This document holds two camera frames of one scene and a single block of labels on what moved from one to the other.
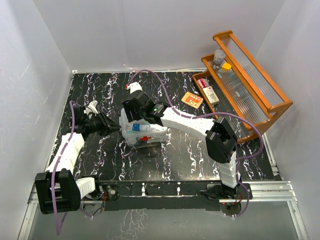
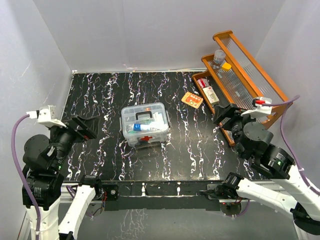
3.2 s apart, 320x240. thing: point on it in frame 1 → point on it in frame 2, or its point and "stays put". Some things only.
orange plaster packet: x=192 y=99 stays put
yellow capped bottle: x=226 y=66 stays put
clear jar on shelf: x=219 y=57 stays put
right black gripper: x=129 y=110 → x=222 y=112
